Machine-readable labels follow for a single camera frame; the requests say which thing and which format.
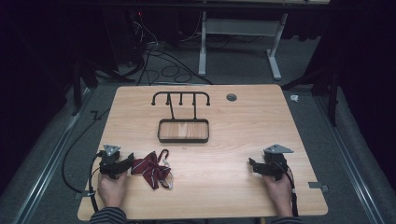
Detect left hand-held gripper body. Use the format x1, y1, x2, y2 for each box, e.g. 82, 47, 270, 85
98, 143, 126, 180

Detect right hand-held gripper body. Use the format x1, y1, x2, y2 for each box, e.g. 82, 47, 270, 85
261, 143, 295, 182

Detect dark red striped bow tie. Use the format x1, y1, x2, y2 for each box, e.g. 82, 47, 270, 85
130, 148, 175, 191

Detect person's left hand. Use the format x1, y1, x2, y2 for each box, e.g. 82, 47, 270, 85
96, 170, 129, 209

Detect person's right hand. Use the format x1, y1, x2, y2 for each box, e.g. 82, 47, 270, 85
262, 173, 294, 217

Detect black metal hook rack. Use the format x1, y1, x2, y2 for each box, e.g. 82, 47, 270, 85
150, 91, 211, 145

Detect black stand legs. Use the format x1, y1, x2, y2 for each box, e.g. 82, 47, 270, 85
70, 59, 136, 118
280, 68, 341, 128

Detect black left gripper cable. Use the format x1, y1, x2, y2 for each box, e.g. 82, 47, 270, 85
88, 150, 104, 214

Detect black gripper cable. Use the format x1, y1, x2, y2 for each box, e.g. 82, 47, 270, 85
88, 150, 104, 214
278, 161, 300, 217

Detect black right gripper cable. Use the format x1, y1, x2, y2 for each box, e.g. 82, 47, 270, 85
278, 161, 300, 217

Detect black floor cable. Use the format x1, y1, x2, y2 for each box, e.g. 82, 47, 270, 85
61, 107, 111, 194

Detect aluminium floor rail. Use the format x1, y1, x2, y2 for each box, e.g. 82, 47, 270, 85
11, 87, 94, 224
312, 92, 388, 224

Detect tangle of black floor cables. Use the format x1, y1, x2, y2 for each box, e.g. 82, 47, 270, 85
122, 12, 215, 87

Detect white metal desk frame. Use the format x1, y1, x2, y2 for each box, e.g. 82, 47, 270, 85
197, 11, 290, 81

